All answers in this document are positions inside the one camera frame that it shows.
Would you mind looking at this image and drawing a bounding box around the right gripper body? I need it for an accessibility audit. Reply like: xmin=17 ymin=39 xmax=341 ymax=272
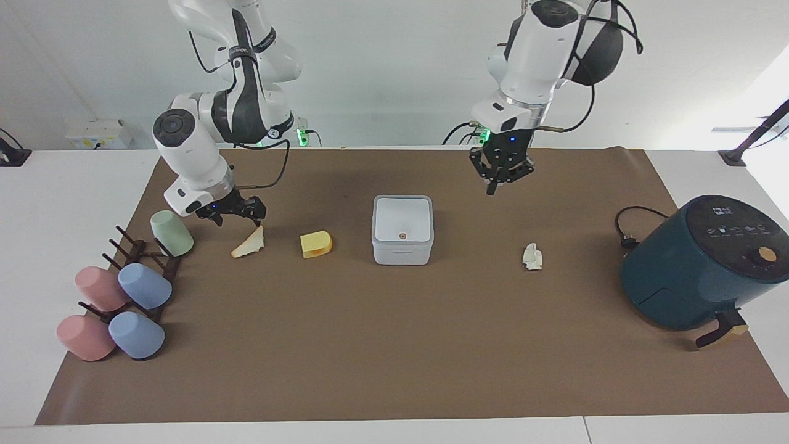
xmin=195 ymin=189 xmax=243 ymax=220

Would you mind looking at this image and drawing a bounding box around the black stand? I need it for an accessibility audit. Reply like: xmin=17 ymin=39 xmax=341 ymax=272
xmin=718 ymin=99 xmax=789 ymax=167
xmin=0 ymin=127 xmax=33 ymax=168

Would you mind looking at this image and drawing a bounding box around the black cable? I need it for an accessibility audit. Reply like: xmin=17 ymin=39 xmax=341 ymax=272
xmin=227 ymin=138 xmax=291 ymax=190
xmin=538 ymin=0 xmax=644 ymax=134

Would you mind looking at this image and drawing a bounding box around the white square trash bin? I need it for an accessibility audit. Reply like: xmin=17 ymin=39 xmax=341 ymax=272
xmin=372 ymin=195 xmax=435 ymax=266

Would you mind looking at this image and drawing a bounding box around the teal air fryer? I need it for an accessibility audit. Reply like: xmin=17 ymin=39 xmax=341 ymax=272
xmin=619 ymin=195 xmax=789 ymax=350

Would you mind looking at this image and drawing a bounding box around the white box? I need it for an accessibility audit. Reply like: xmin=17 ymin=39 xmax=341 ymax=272
xmin=65 ymin=119 xmax=134 ymax=150

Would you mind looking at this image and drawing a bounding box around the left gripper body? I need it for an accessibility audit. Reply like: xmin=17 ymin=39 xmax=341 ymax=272
xmin=489 ymin=126 xmax=536 ymax=156

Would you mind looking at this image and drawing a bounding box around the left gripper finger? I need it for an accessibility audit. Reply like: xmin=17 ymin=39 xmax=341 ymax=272
xmin=502 ymin=150 xmax=536 ymax=186
xmin=469 ymin=147 xmax=502 ymax=197

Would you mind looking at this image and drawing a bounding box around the black power cord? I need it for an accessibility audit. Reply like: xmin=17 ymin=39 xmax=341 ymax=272
xmin=615 ymin=205 xmax=670 ymax=250

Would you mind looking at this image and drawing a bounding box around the toast bread slice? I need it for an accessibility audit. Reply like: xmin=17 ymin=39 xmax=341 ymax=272
xmin=231 ymin=225 xmax=265 ymax=259

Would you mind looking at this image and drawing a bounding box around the yellow cheese block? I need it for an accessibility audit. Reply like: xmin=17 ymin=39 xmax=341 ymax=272
xmin=300 ymin=230 xmax=333 ymax=260

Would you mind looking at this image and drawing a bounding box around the pink cup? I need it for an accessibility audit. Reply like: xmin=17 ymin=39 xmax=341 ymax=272
xmin=75 ymin=266 xmax=130 ymax=313
xmin=56 ymin=314 xmax=117 ymax=362

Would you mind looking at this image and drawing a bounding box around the dark wooden cup rack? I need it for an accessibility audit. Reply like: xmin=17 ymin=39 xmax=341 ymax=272
xmin=78 ymin=225 xmax=183 ymax=325

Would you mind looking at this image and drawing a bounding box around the green cup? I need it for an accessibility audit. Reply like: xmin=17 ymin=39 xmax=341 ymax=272
xmin=150 ymin=210 xmax=194 ymax=257

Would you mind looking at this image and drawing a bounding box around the blue cup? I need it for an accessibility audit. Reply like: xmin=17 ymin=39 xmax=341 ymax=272
xmin=108 ymin=311 xmax=166 ymax=360
xmin=118 ymin=263 xmax=173 ymax=310

